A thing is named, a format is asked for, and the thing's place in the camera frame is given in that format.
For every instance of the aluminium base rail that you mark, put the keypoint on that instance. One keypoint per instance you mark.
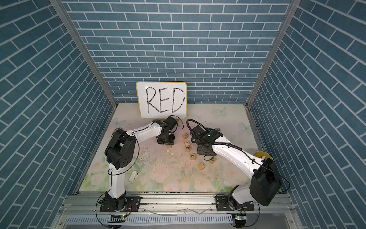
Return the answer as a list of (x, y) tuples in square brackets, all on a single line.
[(174, 210)]

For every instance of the wooden block yellow letter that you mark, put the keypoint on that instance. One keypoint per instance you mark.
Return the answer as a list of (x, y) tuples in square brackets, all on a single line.
[(201, 166)]

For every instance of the white whiteboard yellow frame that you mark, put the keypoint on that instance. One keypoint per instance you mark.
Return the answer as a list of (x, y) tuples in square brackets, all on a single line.
[(162, 99)]

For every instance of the small white bottle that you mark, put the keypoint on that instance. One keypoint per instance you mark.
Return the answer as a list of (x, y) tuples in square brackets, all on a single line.
[(133, 176)]

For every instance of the wooden block letter X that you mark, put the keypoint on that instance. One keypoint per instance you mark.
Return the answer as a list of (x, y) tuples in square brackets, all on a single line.
[(185, 136)]

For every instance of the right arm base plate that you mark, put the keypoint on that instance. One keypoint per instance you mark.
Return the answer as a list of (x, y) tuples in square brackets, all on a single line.
[(225, 203)]

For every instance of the yellow bucket of markers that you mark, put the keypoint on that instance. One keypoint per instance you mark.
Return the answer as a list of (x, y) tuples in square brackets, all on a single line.
[(263, 155)]

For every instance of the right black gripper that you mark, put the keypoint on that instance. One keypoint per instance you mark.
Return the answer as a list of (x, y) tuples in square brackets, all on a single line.
[(198, 150)]

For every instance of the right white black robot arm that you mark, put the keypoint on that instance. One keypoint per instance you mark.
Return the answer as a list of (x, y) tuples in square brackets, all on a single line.
[(262, 171)]

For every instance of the wooden block purple L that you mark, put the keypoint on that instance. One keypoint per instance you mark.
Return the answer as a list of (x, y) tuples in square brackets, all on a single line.
[(193, 156)]

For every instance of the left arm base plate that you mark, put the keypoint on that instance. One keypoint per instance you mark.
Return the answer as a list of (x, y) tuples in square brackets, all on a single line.
[(127, 204)]

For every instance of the wooden block green D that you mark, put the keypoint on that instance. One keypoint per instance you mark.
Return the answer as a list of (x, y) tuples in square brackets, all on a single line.
[(212, 160)]

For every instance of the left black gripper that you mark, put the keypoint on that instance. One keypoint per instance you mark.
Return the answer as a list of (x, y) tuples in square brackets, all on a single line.
[(171, 142)]

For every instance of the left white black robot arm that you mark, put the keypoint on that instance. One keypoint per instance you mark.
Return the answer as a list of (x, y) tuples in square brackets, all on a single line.
[(124, 146)]

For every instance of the wooden whiteboard stand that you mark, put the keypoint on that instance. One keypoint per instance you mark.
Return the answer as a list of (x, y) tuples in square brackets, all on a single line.
[(169, 121)]

